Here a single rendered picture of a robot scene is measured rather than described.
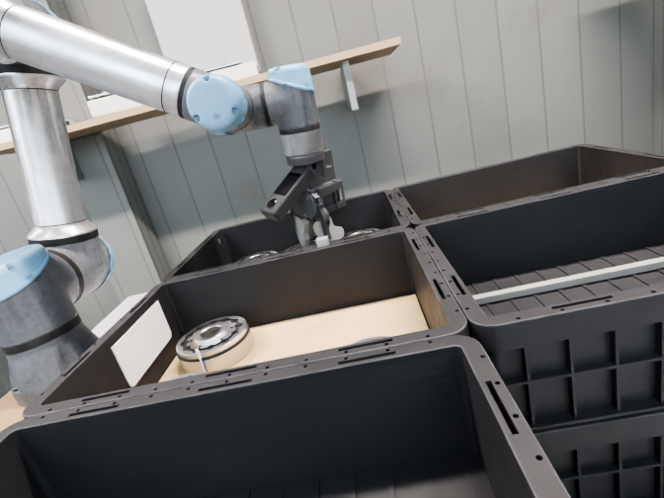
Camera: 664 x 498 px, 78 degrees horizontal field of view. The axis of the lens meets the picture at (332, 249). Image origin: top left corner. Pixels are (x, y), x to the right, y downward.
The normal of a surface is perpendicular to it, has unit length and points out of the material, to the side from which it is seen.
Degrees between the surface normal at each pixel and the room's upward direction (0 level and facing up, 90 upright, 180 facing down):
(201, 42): 90
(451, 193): 90
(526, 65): 90
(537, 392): 90
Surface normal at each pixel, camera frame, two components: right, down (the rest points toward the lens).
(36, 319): 0.62, 0.03
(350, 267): -0.03, 0.33
